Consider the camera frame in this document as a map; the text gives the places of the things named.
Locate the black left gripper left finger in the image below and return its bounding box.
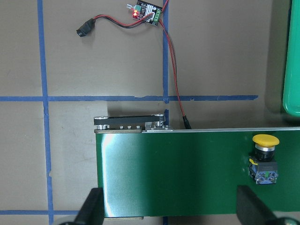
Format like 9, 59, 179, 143
74, 187, 105, 225

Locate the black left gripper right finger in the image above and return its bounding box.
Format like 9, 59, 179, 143
236, 185, 278, 225

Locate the lone yellow push button switch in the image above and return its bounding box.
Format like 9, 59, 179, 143
248, 134, 280, 185

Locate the green conveyor belt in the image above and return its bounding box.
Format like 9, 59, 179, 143
94, 115, 300, 218

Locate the green plastic tray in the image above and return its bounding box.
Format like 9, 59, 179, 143
283, 0, 300, 117

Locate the small motor controller board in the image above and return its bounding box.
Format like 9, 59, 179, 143
127, 0, 163, 26

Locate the red black power cable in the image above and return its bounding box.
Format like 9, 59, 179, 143
92, 0, 192, 129

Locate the black cable connector plug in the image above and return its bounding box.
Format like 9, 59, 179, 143
76, 18, 95, 37

